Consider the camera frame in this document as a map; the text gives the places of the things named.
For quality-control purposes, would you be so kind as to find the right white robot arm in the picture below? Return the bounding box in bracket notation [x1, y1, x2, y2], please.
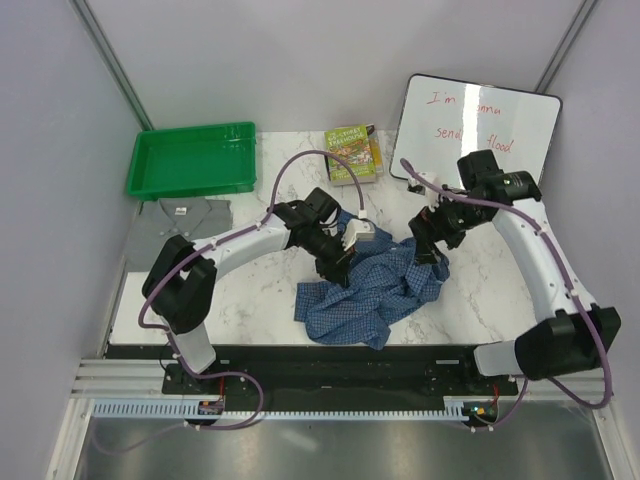
[401, 150, 621, 394]

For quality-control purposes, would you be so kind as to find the green treehouse book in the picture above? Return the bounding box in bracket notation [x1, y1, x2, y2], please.
[324, 124, 384, 183]

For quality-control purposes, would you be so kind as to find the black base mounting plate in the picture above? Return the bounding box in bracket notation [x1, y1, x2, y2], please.
[162, 345, 518, 413]

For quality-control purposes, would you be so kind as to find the left light blue cable duct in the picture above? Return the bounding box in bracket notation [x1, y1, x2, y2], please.
[92, 399, 225, 420]

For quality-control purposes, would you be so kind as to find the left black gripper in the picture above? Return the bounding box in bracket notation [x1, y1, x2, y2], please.
[302, 224, 356, 288]

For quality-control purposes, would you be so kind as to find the blue plaid long sleeve shirt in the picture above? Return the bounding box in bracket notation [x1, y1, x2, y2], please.
[294, 228, 450, 350]

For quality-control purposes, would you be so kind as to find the purple cable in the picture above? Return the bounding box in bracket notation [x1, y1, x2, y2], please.
[399, 157, 616, 433]
[138, 149, 369, 454]

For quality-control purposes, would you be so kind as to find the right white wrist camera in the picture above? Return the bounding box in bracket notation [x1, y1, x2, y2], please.
[407, 172, 442, 198]

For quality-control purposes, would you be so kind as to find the green plastic tray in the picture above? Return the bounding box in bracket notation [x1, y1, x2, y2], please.
[127, 122, 257, 201]

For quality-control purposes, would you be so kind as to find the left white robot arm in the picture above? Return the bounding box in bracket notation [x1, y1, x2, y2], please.
[139, 188, 375, 393]

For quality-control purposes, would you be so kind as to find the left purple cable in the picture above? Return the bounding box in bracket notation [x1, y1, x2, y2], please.
[138, 149, 369, 454]

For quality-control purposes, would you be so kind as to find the white whiteboard with red writing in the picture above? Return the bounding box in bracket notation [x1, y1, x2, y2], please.
[389, 74, 562, 187]

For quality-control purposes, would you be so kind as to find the folded grey shirt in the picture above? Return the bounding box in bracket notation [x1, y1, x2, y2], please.
[124, 197, 232, 272]

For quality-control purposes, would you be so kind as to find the aluminium frame rail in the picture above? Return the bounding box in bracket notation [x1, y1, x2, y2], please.
[71, 359, 166, 399]

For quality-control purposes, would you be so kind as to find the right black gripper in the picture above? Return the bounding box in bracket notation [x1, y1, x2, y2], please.
[408, 190, 487, 266]

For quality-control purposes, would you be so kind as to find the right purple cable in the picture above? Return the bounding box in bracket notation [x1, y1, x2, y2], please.
[399, 157, 616, 433]

